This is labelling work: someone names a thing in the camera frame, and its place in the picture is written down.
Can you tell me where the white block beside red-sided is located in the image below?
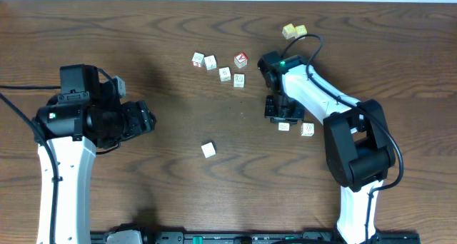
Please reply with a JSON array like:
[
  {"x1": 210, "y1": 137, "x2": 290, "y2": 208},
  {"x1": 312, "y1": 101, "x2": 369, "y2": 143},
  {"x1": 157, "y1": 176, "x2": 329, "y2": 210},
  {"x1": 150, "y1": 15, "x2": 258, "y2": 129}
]
[{"x1": 204, "y1": 55, "x2": 217, "y2": 71}]

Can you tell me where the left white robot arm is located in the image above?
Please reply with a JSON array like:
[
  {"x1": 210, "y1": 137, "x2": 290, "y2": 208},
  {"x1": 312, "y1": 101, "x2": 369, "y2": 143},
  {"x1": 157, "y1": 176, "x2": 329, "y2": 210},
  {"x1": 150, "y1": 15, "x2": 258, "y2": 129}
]
[{"x1": 34, "y1": 94, "x2": 156, "y2": 243}]

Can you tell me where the yellow block far left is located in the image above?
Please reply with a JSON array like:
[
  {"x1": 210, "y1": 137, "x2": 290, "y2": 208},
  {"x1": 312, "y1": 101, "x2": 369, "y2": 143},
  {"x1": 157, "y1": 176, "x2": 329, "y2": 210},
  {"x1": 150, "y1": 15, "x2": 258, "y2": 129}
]
[{"x1": 281, "y1": 24, "x2": 296, "y2": 39}]

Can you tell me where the white block number eight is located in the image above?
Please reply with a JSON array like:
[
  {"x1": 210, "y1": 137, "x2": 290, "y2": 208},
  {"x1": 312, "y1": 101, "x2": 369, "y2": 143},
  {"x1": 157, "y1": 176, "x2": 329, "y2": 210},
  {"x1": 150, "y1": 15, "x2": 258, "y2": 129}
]
[{"x1": 301, "y1": 122, "x2": 315, "y2": 136}]

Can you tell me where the yellow letter block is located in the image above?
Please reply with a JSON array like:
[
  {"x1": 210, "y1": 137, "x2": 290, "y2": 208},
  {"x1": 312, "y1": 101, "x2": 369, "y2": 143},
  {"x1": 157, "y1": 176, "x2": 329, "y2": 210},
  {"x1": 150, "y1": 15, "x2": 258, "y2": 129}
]
[{"x1": 278, "y1": 122, "x2": 290, "y2": 131}]

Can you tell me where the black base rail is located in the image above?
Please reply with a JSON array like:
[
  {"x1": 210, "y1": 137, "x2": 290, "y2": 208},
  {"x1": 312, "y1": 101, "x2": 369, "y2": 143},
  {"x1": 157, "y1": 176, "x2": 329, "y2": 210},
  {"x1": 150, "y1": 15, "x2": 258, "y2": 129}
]
[{"x1": 89, "y1": 223, "x2": 422, "y2": 244}]

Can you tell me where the red letter A block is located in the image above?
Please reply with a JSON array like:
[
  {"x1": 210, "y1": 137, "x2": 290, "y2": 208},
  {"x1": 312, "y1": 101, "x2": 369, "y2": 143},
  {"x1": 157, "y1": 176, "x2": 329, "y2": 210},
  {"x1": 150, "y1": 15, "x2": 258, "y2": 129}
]
[{"x1": 234, "y1": 52, "x2": 248, "y2": 68}]

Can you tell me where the white block ring symbol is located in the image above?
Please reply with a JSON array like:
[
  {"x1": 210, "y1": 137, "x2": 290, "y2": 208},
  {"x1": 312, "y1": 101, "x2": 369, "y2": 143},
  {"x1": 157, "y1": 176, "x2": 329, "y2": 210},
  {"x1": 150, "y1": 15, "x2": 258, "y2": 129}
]
[{"x1": 233, "y1": 73, "x2": 245, "y2": 88}]

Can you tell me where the yellow block far right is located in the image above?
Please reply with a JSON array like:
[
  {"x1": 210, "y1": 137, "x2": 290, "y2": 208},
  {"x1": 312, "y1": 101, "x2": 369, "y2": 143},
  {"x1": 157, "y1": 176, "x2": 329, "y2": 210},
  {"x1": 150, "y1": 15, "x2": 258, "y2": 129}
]
[{"x1": 295, "y1": 25, "x2": 308, "y2": 39}]

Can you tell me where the white block red side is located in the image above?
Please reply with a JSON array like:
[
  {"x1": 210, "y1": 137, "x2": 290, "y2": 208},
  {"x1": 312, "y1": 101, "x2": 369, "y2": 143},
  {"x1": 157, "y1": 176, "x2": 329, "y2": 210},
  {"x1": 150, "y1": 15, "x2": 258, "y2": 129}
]
[{"x1": 191, "y1": 52, "x2": 205, "y2": 68}]

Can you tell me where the white block number four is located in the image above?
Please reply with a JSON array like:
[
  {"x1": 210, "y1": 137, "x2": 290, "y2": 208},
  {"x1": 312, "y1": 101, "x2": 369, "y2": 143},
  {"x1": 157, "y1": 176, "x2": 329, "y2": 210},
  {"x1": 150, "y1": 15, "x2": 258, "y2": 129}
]
[{"x1": 201, "y1": 142, "x2": 216, "y2": 158}]

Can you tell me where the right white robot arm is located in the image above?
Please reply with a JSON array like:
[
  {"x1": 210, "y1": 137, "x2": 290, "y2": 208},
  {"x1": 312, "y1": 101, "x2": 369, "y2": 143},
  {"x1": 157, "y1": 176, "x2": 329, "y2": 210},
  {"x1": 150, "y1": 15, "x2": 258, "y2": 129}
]
[{"x1": 257, "y1": 51, "x2": 396, "y2": 243}]

